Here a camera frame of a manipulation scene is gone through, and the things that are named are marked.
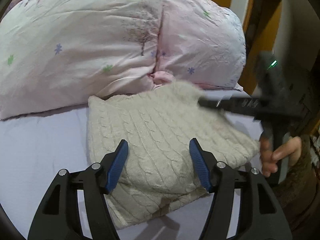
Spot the beige cable-knit sweater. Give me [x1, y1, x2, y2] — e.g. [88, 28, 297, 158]
[87, 81, 259, 229]

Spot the person's right hand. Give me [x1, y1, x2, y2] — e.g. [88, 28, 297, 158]
[259, 134, 302, 177]

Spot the brown fuzzy right sleeve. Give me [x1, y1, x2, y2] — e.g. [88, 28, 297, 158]
[273, 135, 319, 234]

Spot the lavender bed sheet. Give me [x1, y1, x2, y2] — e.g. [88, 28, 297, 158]
[0, 87, 263, 240]

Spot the pink floral pillow right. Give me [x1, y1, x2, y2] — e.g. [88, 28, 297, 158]
[151, 0, 246, 89]

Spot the pink floral pillow with tree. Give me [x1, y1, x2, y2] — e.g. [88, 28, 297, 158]
[1, 0, 162, 119]

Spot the wooden bed frame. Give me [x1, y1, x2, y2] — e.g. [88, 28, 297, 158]
[212, 0, 282, 95]

